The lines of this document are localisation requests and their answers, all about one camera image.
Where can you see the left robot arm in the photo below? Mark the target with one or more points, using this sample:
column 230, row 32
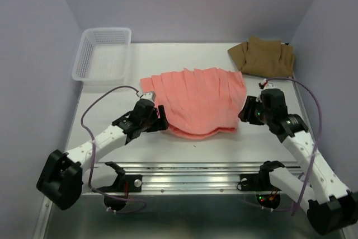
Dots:
column 61, row 179

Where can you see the white perforated plastic basket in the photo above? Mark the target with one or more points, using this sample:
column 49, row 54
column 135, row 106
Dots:
column 102, row 56

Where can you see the aluminium mounting rail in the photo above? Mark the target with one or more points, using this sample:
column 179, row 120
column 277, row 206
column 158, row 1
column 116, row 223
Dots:
column 181, row 178

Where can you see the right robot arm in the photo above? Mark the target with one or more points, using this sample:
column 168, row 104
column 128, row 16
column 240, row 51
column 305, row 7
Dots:
column 328, row 202

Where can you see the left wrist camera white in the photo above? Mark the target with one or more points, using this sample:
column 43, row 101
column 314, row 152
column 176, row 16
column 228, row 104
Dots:
column 151, row 96

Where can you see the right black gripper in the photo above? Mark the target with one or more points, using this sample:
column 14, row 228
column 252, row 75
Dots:
column 251, row 102

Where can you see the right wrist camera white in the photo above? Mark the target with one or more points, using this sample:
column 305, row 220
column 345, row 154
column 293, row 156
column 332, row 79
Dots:
column 265, row 85

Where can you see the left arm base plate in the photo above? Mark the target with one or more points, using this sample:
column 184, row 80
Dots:
column 126, row 184

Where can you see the tan brown skirt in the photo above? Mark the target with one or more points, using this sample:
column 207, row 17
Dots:
column 263, row 58

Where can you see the pink skirt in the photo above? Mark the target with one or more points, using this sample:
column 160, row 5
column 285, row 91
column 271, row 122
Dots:
column 199, row 103

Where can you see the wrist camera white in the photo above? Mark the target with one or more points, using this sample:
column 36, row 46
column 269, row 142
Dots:
column 265, row 85
column 151, row 96

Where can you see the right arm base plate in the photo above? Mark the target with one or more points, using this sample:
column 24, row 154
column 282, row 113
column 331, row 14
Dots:
column 249, row 182

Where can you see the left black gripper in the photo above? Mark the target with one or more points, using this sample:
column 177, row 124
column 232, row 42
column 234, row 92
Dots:
column 158, row 125

